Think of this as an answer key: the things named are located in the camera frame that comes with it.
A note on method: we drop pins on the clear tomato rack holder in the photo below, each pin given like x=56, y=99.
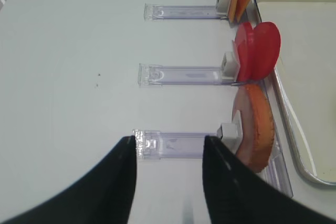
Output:
x=224, y=75

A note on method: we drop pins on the clear cheese rack holder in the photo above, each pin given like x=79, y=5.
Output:
x=169, y=12

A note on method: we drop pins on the red tomato slice in rack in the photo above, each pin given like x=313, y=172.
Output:
x=244, y=42

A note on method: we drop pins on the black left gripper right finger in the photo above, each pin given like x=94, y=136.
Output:
x=235, y=194

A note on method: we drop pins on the clear bun rack holder left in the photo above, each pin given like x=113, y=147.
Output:
x=151, y=144

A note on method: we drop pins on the white metal tray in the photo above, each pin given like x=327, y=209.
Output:
x=304, y=81

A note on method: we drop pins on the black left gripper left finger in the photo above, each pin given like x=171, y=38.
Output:
x=103, y=195

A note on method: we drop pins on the red tomato slice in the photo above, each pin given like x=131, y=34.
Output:
x=244, y=42
x=267, y=43

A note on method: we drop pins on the bun slice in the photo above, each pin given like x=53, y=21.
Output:
x=258, y=127

